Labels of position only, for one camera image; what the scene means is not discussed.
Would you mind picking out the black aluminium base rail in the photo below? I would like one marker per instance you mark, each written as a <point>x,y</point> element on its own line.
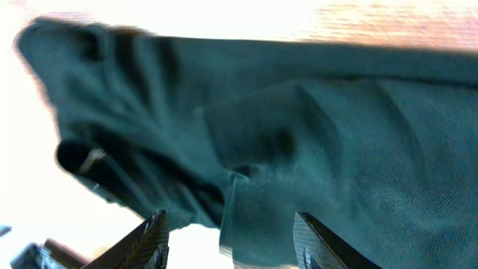
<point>51,254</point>

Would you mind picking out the black t-shirt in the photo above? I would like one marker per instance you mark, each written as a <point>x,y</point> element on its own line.
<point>379,144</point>

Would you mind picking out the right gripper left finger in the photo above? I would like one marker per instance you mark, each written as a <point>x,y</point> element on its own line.
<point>146,247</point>

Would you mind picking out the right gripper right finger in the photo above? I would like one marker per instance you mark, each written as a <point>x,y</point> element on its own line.
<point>318,247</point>

